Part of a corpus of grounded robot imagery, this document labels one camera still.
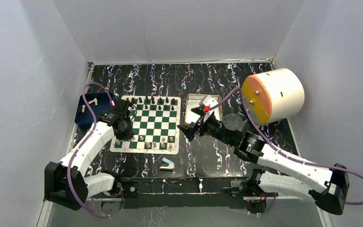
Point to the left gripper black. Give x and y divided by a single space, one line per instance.
129 134

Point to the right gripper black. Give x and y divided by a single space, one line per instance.
189 131

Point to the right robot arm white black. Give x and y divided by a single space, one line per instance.
326 187

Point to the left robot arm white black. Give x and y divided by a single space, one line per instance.
65 182

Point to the green white chess board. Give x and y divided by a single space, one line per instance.
152 125

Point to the light wooden king piece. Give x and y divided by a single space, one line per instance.
147 144

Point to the light blue white stapler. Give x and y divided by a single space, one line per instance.
167 165

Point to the white cylinder orange yellow face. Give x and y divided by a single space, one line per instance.
273 95

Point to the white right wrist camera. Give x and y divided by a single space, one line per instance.
208 102

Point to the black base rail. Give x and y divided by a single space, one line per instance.
181 191

